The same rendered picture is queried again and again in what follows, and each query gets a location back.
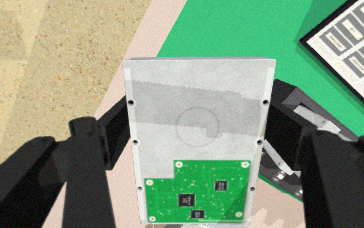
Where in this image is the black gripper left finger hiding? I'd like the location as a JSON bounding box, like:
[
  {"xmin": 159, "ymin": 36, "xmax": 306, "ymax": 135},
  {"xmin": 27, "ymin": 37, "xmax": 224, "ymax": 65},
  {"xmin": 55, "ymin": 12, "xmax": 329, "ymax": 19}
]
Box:
[{"xmin": 0, "ymin": 95, "xmax": 131, "ymax": 228}]

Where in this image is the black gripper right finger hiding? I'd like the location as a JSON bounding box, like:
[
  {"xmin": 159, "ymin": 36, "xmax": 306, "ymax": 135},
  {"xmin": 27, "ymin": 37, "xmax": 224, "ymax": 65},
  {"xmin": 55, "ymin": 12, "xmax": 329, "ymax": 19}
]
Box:
[{"xmin": 264, "ymin": 97, "xmax": 364, "ymax": 228}]

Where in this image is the green mat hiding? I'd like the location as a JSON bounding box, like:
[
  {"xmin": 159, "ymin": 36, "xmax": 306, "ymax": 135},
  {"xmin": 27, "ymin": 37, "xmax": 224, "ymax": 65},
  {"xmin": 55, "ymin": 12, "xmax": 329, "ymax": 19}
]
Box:
[{"xmin": 156, "ymin": 0, "xmax": 364, "ymax": 136}]

